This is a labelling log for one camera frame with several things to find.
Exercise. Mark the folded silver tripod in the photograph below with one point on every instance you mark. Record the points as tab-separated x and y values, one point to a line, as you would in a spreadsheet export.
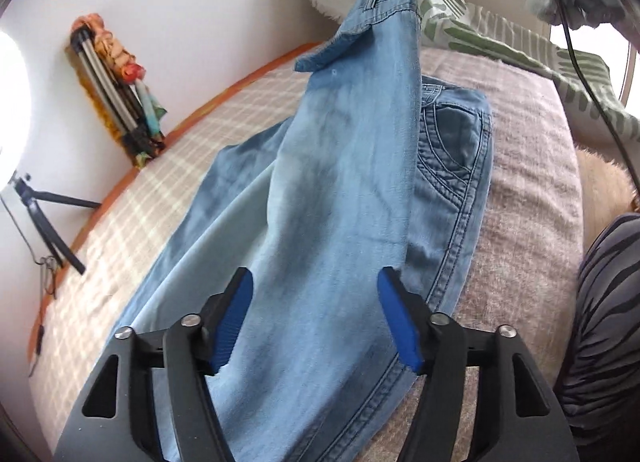
123	110

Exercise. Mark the white ring light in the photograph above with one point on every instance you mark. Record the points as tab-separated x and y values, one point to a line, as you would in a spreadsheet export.
17	105

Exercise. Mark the green striped white pillow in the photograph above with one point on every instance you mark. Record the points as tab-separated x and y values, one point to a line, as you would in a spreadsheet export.
462	26

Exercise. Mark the zebra striped clothing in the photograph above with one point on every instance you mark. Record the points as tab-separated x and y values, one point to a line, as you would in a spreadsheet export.
598	385

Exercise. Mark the beige fluffy cushion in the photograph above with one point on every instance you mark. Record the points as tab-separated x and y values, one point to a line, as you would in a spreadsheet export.
607	192

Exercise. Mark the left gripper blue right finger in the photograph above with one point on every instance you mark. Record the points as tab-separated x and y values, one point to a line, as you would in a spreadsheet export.
404	314

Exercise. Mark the pink checkered bed blanket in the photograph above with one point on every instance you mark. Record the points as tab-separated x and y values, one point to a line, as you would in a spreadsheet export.
524	267

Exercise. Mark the small black tripod stand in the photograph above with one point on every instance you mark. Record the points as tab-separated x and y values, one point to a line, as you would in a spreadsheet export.
31	198

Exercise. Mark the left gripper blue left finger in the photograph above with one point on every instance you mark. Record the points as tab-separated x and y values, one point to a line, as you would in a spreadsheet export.
222	318

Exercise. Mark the light blue denim pants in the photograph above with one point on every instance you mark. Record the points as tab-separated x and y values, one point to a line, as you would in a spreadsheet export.
380	166

